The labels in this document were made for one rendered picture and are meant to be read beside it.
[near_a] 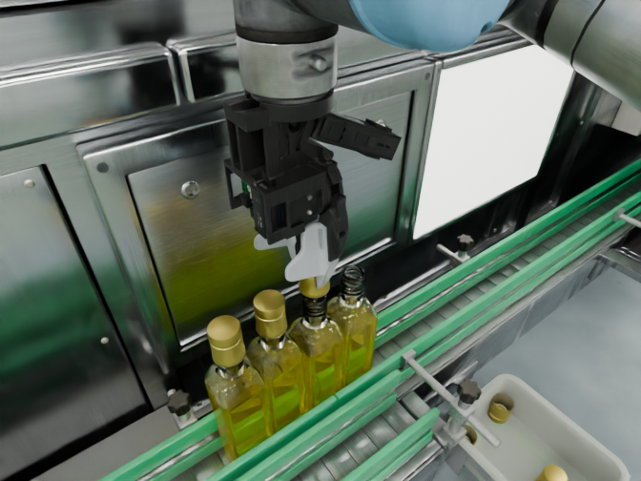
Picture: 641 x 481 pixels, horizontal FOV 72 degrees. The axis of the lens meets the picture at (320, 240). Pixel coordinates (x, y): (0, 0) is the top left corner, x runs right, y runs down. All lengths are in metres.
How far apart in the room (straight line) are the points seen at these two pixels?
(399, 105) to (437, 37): 0.44
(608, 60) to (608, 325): 0.92
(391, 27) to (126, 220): 0.35
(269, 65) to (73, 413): 0.56
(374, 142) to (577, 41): 0.18
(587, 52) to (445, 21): 0.11
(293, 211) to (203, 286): 0.25
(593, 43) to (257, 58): 0.21
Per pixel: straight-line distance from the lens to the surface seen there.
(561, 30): 0.32
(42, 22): 0.46
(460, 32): 0.24
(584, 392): 1.03
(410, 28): 0.23
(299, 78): 0.33
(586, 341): 1.13
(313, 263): 0.43
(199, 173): 0.51
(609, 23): 0.31
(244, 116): 0.34
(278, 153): 0.36
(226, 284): 0.62
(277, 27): 0.32
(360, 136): 0.41
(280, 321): 0.49
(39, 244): 0.54
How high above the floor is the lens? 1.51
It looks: 39 degrees down
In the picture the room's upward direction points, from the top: straight up
